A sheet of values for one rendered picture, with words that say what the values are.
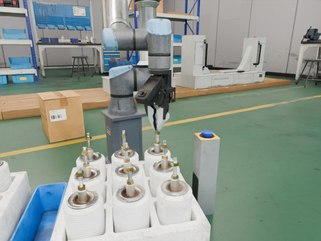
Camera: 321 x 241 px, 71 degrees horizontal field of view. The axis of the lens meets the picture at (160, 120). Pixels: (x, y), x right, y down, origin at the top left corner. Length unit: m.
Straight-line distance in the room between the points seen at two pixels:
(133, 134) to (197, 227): 0.65
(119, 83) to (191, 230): 0.73
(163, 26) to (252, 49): 3.55
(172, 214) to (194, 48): 2.79
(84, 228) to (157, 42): 0.55
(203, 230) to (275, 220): 0.43
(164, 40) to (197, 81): 2.52
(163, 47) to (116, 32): 0.19
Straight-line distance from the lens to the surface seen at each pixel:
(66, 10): 6.59
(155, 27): 0.74
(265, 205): 1.07
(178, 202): 0.61
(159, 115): 0.77
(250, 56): 4.21
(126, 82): 1.10
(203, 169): 0.84
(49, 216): 1.02
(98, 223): 0.63
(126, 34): 0.83
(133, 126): 1.14
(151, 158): 0.80
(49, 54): 8.86
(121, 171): 0.71
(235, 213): 0.99
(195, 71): 3.28
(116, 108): 1.13
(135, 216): 0.61
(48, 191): 1.00
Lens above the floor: 0.61
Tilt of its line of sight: 17 degrees down
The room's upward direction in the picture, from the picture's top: straight up
